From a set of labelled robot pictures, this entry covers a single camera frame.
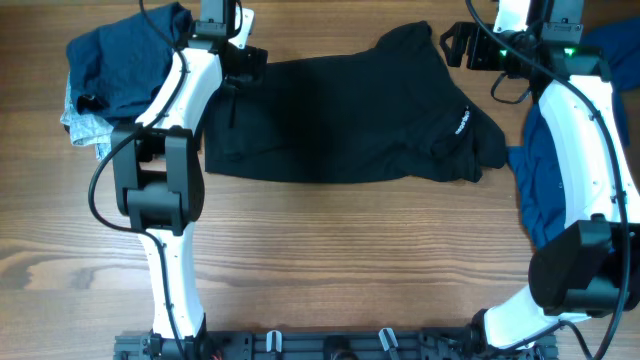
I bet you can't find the black polo shirt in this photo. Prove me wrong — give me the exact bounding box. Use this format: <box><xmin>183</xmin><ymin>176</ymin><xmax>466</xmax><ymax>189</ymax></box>
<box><xmin>204</xmin><ymin>21</ymin><xmax>507</xmax><ymax>184</ymax></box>

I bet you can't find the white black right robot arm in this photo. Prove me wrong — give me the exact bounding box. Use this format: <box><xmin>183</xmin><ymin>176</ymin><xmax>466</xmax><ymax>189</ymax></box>
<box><xmin>440</xmin><ymin>1</ymin><xmax>639</xmax><ymax>359</ymax></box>

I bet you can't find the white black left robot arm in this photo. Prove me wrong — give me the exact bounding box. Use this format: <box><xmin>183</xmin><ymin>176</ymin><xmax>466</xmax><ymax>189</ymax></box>
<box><xmin>111</xmin><ymin>1</ymin><xmax>267</xmax><ymax>359</ymax></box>

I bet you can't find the folded navy blue shirt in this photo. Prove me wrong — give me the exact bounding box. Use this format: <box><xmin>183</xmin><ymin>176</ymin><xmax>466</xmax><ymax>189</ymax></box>
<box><xmin>66</xmin><ymin>2</ymin><xmax>193</xmax><ymax>122</ymax></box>

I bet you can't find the folded light grey garment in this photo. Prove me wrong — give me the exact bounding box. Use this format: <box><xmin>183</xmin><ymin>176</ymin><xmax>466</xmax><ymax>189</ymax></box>
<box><xmin>60</xmin><ymin>77</ymin><xmax>114</xmax><ymax>161</ymax></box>

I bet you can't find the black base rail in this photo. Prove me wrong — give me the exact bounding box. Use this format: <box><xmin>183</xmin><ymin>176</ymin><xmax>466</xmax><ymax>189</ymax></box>
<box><xmin>112</xmin><ymin>327</ymin><xmax>559</xmax><ymax>360</ymax></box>

